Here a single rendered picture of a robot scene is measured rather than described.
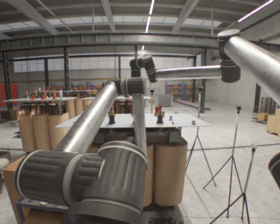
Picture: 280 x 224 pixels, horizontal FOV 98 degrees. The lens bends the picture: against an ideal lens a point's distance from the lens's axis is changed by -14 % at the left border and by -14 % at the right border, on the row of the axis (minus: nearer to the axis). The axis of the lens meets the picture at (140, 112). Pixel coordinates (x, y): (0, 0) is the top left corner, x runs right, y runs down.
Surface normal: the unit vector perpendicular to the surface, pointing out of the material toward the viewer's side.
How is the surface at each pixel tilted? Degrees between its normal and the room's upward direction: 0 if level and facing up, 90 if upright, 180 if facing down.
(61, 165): 31
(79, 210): 37
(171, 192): 90
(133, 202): 57
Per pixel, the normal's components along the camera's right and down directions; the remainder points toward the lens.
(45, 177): -0.16, -0.37
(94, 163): -0.11, -0.87
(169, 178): 0.04, 0.16
